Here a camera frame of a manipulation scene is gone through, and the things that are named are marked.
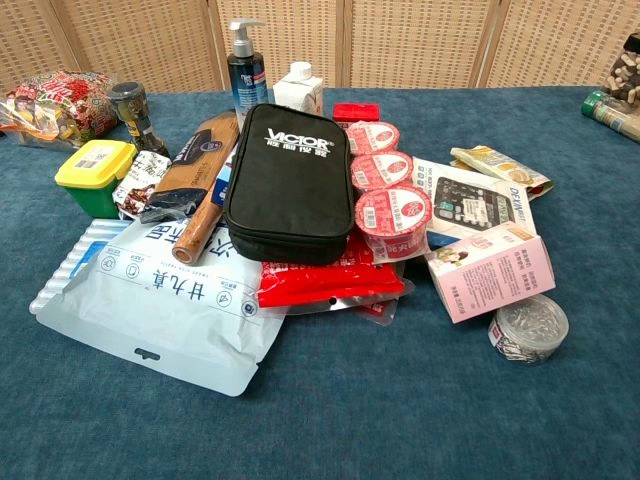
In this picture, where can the small red box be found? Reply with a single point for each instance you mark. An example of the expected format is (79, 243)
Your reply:
(355, 112)

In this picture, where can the dark blue pump dispenser bottle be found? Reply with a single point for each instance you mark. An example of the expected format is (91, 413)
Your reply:
(245, 75)

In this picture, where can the brown spaghetti pack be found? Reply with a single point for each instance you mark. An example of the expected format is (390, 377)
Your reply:
(195, 165)

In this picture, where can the red white cup pack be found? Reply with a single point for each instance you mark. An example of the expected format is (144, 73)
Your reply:
(387, 180)

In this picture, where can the woven rattan folding screen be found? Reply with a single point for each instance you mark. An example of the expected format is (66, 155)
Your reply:
(350, 42)

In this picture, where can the pink white carton box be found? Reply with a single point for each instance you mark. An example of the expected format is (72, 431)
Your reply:
(492, 272)

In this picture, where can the green cap spice jar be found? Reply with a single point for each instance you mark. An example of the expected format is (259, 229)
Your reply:
(610, 115)

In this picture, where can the black Victor zipper case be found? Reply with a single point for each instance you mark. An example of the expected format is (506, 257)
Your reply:
(290, 185)

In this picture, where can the wooden rolling pin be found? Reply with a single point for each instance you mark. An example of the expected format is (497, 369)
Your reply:
(207, 210)

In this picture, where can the dark glass sauce bottle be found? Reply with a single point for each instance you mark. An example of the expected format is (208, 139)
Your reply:
(134, 120)

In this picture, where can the round clear clip tin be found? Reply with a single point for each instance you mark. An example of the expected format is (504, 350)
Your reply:
(530, 330)

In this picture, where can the red patterned snack bag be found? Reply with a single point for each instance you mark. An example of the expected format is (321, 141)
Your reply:
(60, 107)

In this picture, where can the clear jar of mixed snacks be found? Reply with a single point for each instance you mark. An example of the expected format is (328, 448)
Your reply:
(625, 70)

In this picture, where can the red foil food packet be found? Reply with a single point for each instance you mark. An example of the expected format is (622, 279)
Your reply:
(325, 285)

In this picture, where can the white calculator box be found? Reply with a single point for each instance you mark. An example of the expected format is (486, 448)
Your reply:
(465, 200)

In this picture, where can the yellow lid green container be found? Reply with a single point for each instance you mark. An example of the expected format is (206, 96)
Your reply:
(95, 175)

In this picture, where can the yellow white snack sachet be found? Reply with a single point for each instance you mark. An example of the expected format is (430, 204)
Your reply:
(505, 167)

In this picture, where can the blue table cloth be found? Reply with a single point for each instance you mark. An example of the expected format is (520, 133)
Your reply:
(320, 390)

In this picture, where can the small chocolate snack packet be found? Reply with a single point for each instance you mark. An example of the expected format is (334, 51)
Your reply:
(140, 182)

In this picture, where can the white milk carton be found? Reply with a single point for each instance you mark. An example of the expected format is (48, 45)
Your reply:
(298, 92)

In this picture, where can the large white blue pouch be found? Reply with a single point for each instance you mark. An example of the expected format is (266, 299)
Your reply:
(165, 305)

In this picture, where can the corrugated white blue pouch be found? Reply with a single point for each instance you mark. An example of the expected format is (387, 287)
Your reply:
(70, 260)

